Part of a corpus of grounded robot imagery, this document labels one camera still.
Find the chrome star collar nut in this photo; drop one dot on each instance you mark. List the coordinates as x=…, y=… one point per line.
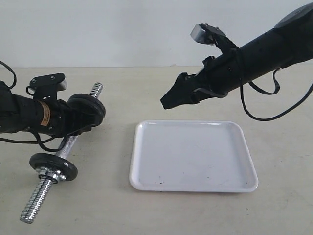
x=54, y=176

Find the chrome threaded dumbbell bar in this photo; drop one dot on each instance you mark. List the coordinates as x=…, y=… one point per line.
x=39, y=194

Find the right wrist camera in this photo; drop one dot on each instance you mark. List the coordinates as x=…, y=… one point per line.
x=213, y=36

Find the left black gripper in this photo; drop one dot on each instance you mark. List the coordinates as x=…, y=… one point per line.
x=61, y=121

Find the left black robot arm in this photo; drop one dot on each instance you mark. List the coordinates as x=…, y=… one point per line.
x=19, y=113

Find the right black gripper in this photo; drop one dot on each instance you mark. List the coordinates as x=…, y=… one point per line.
x=216, y=79

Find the black weight plate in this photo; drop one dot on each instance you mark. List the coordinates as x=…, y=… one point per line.
x=66, y=168
x=95, y=107
x=77, y=103

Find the white plastic tray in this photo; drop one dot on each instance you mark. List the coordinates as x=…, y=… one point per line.
x=191, y=156

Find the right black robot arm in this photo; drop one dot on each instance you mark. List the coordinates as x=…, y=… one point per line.
x=289, y=42

